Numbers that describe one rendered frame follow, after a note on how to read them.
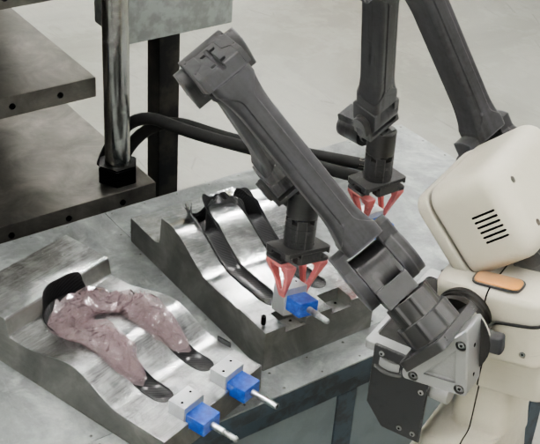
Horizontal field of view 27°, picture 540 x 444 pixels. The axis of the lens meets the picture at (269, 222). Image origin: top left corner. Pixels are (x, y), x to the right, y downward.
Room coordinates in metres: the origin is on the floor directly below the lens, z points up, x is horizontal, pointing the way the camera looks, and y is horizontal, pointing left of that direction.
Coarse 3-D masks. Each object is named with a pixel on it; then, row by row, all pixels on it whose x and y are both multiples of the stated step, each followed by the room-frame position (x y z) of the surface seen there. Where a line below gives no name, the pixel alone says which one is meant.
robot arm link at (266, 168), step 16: (192, 80) 1.42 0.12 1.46; (192, 96) 1.42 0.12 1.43; (208, 96) 1.44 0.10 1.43; (224, 112) 1.52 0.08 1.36; (240, 128) 1.51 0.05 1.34; (256, 144) 1.54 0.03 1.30; (256, 160) 1.60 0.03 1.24; (272, 160) 1.58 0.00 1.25; (272, 176) 1.60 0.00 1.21; (272, 192) 1.64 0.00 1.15
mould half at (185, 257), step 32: (256, 192) 1.99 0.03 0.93; (160, 224) 1.96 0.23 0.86; (192, 224) 1.85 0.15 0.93; (224, 224) 1.87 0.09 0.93; (160, 256) 1.87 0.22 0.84; (192, 256) 1.78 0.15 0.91; (256, 256) 1.82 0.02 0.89; (192, 288) 1.77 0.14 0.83; (224, 288) 1.71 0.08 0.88; (320, 288) 1.73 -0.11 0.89; (224, 320) 1.68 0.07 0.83; (256, 320) 1.61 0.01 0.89; (352, 320) 1.70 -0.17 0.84; (256, 352) 1.59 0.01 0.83; (288, 352) 1.61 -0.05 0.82
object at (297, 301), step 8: (296, 280) 1.66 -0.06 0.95; (296, 288) 1.63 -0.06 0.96; (304, 288) 1.64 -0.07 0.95; (280, 296) 1.62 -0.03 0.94; (288, 296) 1.61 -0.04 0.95; (296, 296) 1.62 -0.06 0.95; (304, 296) 1.62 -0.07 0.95; (272, 304) 1.63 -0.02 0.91; (280, 304) 1.62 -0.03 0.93; (288, 304) 1.61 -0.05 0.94; (296, 304) 1.59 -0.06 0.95; (304, 304) 1.59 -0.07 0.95; (312, 304) 1.60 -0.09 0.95; (280, 312) 1.61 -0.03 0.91; (288, 312) 1.61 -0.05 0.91; (296, 312) 1.59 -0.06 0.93; (304, 312) 1.59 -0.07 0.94; (312, 312) 1.58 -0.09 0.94; (320, 320) 1.56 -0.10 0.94; (328, 320) 1.55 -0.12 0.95
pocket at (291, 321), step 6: (276, 312) 1.65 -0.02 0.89; (276, 318) 1.65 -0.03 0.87; (282, 318) 1.66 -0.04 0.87; (288, 318) 1.66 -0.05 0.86; (294, 318) 1.66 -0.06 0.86; (300, 318) 1.65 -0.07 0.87; (306, 318) 1.63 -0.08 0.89; (288, 324) 1.64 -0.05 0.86; (294, 324) 1.64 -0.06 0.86; (300, 324) 1.63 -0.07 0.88; (288, 330) 1.61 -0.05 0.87
